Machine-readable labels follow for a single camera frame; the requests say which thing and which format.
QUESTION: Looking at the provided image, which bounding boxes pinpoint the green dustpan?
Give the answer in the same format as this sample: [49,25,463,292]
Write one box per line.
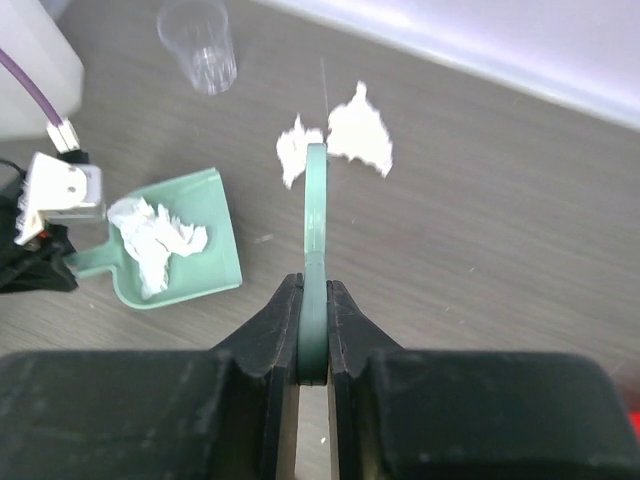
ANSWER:
[66,168,242,309]

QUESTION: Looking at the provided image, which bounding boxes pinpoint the white translucent trash bin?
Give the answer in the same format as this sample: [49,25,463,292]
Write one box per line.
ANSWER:
[1,1,84,141]

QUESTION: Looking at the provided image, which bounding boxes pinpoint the paper scrap back large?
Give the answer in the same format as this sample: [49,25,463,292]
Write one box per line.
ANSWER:
[326,81,393,178]

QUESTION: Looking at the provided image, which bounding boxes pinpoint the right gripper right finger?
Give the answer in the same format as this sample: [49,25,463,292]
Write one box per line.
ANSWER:
[328,281,639,479]

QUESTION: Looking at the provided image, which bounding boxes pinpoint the clear plastic cup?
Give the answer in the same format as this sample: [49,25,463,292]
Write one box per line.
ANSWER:
[156,0,237,95]

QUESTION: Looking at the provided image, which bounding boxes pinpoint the paper scrap back small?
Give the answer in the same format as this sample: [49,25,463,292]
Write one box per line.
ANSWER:
[275,115,324,190]

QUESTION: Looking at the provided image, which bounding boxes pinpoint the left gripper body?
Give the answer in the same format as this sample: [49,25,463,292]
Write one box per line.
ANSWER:
[1,189,78,294]

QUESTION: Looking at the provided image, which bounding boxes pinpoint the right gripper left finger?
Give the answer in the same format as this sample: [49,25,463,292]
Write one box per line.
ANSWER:
[1,274,302,479]

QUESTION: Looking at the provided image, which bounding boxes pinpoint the green hand brush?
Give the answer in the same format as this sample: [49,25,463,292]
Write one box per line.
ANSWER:
[297,143,328,386]

